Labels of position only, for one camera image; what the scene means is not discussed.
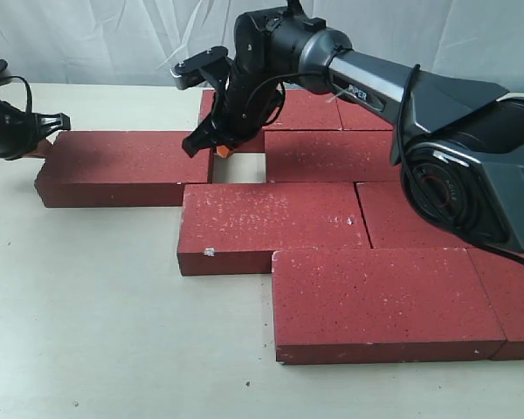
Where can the white fabric backdrop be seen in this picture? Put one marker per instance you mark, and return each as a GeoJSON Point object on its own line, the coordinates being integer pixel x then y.
{"type": "Point", "coordinates": [136, 42]}

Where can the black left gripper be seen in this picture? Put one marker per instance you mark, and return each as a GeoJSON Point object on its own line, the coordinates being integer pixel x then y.
{"type": "Point", "coordinates": [24, 134]}

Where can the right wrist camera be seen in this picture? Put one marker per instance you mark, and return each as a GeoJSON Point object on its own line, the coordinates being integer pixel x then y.
{"type": "Point", "coordinates": [211, 66]}

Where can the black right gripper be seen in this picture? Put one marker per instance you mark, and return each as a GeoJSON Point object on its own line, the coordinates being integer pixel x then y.
{"type": "Point", "coordinates": [238, 113]}

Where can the speckled white-flecked red brick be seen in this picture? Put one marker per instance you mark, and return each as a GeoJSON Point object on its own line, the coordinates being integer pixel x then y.
{"type": "Point", "coordinates": [234, 228]}

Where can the angled red brick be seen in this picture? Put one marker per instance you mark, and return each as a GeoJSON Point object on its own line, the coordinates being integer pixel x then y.
{"type": "Point", "coordinates": [329, 156]}

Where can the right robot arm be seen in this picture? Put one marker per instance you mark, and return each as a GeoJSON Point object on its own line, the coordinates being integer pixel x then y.
{"type": "Point", "coordinates": [459, 143]}

